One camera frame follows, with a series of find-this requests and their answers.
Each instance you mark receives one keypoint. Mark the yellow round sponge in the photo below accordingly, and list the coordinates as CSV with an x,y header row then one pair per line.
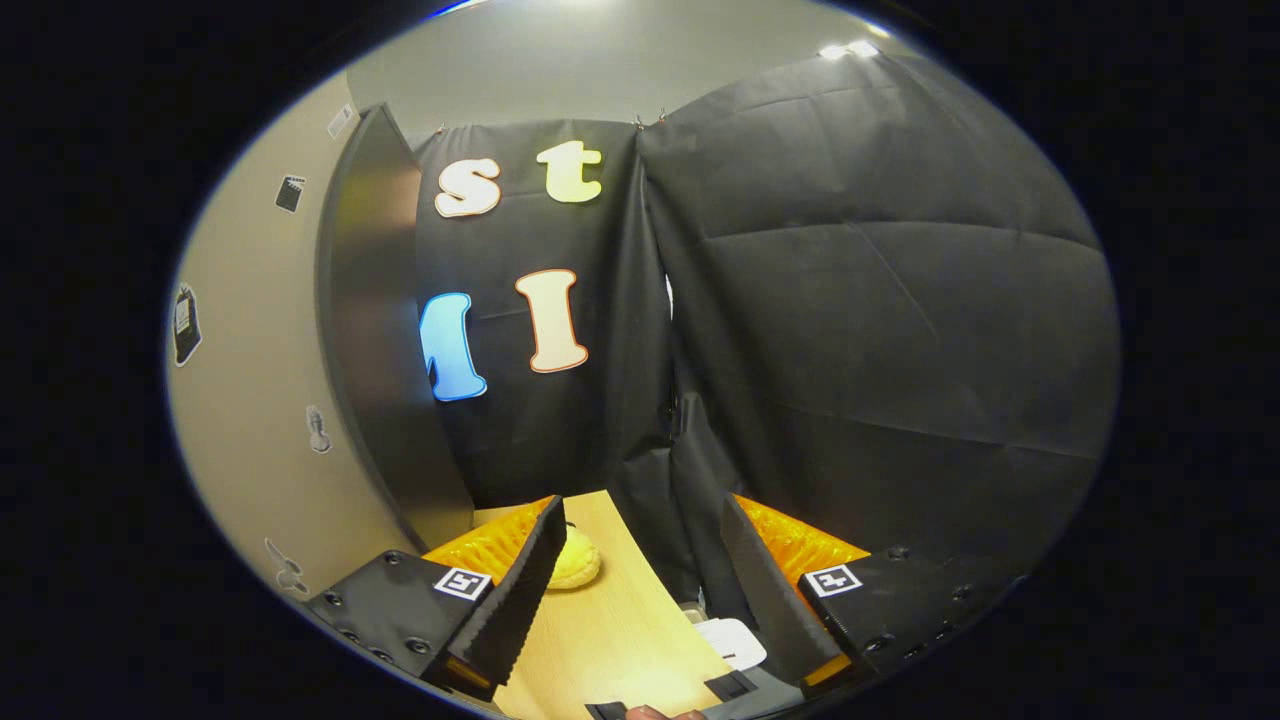
x,y
580,565

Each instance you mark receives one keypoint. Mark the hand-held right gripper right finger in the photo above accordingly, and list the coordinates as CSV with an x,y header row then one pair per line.
x,y
770,600

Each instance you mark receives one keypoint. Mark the black backdrop cloth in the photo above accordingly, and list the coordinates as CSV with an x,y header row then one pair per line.
x,y
880,300

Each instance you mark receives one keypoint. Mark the white plastic object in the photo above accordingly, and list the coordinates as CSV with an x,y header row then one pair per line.
x,y
730,642

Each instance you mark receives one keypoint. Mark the black rectangular patch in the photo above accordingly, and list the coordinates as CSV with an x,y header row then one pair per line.
x,y
730,686
605,712

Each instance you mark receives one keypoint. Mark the dark grey cabinet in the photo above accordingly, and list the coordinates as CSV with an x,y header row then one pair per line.
x,y
390,350

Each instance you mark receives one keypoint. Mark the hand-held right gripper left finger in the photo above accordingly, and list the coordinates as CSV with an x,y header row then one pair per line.
x,y
520,590

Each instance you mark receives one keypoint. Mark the ceiling light panel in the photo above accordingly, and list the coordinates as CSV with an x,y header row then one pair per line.
x,y
850,49

